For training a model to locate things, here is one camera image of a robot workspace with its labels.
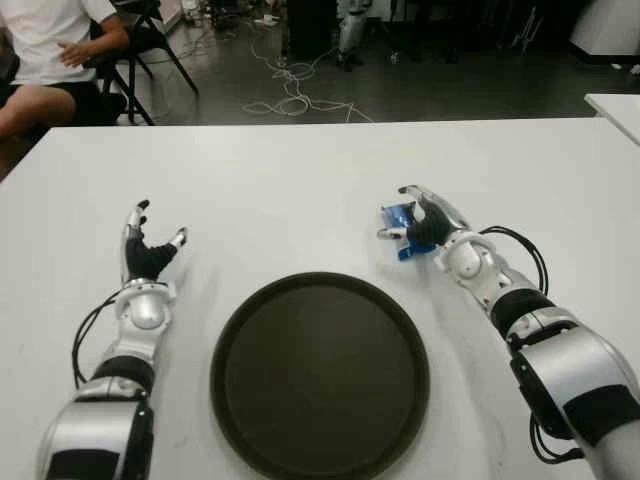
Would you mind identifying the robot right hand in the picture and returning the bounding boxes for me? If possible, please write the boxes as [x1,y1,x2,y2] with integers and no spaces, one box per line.
[376,184,474,250]

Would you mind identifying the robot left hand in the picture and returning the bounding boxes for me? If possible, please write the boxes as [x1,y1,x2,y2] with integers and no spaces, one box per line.
[119,199,189,284]

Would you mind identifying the blue Oreo packet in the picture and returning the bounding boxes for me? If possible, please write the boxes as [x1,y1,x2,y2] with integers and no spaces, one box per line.
[378,202,431,262]

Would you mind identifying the round dark brown tray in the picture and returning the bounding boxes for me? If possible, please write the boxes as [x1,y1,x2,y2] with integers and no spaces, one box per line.
[209,271,431,480]

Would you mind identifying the silver humanoid robot legs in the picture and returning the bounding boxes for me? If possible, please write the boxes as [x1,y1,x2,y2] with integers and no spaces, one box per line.
[335,0,371,71]

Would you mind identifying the white side table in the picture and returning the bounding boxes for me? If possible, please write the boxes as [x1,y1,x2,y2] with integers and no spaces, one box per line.
[583,92,640,146]

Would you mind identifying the folded metal stand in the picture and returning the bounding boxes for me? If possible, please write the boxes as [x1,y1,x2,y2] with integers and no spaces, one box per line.
[509,0,546,56]

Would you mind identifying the black folding chair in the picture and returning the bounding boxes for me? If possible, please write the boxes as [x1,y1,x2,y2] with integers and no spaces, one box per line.
[89,0,200,126]

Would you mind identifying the black cabinet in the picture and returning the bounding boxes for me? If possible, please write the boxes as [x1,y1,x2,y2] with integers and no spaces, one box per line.
[282,0,341,64]

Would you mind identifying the seated person white shirt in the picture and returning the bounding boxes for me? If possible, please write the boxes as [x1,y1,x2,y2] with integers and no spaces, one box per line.
[0,0,132,151]

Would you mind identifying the white display cabinet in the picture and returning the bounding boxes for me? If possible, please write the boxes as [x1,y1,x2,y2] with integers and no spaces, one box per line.
[162,0,187,34]

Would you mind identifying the white rounded machine housing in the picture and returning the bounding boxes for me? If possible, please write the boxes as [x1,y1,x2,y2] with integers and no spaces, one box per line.
[567,0,640,66]

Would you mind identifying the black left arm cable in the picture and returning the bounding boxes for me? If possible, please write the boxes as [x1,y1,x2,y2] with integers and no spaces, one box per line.
[72,289,126,386]

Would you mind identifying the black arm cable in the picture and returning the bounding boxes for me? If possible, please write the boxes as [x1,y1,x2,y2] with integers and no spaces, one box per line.
[72,289,126,386]
[479,225,586,461]

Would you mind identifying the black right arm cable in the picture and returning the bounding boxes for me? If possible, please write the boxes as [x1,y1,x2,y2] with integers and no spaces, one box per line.
[479,225,586,461]

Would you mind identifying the white floor cable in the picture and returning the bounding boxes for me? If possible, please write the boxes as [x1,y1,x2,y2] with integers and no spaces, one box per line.
[243,34,374,123]

